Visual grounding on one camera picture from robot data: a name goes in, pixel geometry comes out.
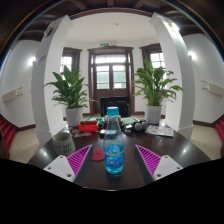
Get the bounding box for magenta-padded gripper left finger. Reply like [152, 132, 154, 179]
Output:
[43, 144, 94, 187]

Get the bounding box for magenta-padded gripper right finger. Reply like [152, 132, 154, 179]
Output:
[133, 144, 184, 183]

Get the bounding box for clear bottle with teal cap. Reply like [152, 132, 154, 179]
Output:
[103, 106, 125, 176]

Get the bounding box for grey patterned ceramic cup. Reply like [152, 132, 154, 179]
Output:
[52, 131, 76, 157]

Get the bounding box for printed magazine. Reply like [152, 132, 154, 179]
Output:
[144, 124, 175, 138]

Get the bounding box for flat round red coaster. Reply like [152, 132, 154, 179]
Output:
[91, 148, 106, 162]

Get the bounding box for grey round headphones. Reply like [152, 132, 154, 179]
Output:
[133, 121, 150, 132]

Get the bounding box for red plastic box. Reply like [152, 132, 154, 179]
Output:
[78, 120, 100, 133]

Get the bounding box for green flat packet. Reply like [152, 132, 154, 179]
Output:
[121, 116, 136, 126]

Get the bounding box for black chair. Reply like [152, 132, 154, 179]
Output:
[99, 96, 132, 118]

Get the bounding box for leafy plant in white pot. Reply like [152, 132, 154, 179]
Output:
[132, 59, 184, 126]
[44, 65, 90, 127]

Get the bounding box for dark wooden double door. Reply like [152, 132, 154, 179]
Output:
[87, 46, 136, 114]

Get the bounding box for dark framed window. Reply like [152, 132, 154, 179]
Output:
[139, 43, 166, 73]
[60, 47, 83, 81]

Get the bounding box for white wall radiator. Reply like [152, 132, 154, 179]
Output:
[1, 87, 24, 104]
[200, 80, 224, 97]

